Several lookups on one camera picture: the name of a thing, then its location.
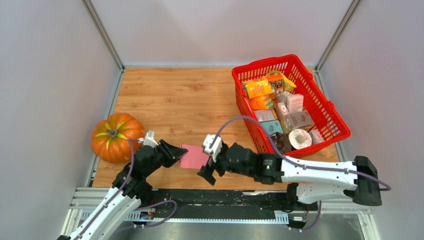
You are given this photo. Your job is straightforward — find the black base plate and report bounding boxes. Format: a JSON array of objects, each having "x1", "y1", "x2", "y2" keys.
[{"x1": 141, "y1": 188, "x2": 318, "y2": 220}]

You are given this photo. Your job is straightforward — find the yellow snack bag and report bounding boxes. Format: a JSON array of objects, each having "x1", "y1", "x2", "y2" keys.
[{"x1": 265, "y1": 70, "x2": 297, "y2": 92}]

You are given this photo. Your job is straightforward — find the pink white carton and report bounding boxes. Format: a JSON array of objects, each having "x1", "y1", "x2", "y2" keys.
[{"x1": 282, "y1": 110, "x2": 315, "y2": 131}]

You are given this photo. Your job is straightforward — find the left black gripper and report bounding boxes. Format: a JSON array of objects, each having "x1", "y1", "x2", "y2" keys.
[{"x1": 143, "y1": 139, "x2": 188, "y2": 177}]

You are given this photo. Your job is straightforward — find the orange snack box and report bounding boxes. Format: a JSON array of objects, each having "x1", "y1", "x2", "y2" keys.
[{"x1": 241, "y1": 77, "x2": 275, "y2": 99}]

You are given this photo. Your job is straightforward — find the orange pumpkin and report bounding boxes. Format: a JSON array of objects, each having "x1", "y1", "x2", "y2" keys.
[{"x1": 90, "y1": 113, "x2": 145, "y2": 164}]

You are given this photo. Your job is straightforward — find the purple cable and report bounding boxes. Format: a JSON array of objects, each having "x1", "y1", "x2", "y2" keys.
[
  {"x1": 209, "y1": 115, "x2": 392, "y2": 232},
  {"x1": 71, "y1": 138, "x2": 178, "y2": 240}
]

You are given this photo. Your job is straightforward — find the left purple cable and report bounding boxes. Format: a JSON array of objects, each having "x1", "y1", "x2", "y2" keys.
[{"x1": 71, "y1": 138, "x2": 178, "y2": 240}]

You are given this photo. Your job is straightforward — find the teal box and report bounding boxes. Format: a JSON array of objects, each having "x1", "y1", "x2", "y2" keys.
[{"x1": 261, "y1": 120, "x2": 284, "y2": 136}]

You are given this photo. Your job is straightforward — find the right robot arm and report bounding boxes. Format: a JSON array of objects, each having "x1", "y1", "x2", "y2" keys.
[{"x1": 197, "y1": 142, "x2": 382, "y2": 210}]

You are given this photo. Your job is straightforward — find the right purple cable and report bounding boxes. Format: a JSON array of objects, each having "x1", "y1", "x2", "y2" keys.
[{"x1": 209, "y1": 115, "x2": 392, "y2": 232}]

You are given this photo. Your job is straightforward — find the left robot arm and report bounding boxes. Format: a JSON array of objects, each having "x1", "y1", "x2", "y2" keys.
[{"x1": 58, "y1": 137, "x2": 188, "y2": 240}]

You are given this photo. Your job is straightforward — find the aluminium frame rail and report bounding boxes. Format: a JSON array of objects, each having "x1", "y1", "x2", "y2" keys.
[{"x1": 57, "y1": 187, "x2": 382, "y2": 240}]

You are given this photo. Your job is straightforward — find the pink small box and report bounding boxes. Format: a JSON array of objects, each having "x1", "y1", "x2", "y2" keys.
[{"x1": 286, "y1": 94, "x2": 304, "y2": 113}]

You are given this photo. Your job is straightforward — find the white tape roll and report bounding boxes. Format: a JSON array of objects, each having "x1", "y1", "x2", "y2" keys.
[{"x1": 288, "y1": 129, "x2": 312, "y2": 150}]

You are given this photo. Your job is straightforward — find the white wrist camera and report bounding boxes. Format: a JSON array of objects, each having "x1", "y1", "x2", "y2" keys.
[
  {"x1": 137, "y1": 130, "x2": 159, "y2": 148},
  {"x1": 202, "y1": 134, "x2": 223, "y2": 163}
]

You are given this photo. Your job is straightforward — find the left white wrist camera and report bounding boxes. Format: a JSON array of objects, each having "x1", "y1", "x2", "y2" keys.
[{"x1": 137, "y1": 130, "x2": 159, "y2": 148}]

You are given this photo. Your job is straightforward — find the red plastic basket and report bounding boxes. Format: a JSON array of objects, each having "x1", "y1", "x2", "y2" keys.
[{"x1": 231, "y1": 54, "x2": 351, "y2": 158}]

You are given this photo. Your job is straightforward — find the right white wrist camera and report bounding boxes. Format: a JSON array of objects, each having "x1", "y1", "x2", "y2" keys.
[{"x1": 202, "y1": 134, "x2": 223, "y2": 163}]

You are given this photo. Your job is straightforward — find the pink paper box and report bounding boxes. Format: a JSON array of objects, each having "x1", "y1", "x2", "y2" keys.
[{"x1": 179, "y1": 144, "x2": 209, "y2": 170}]

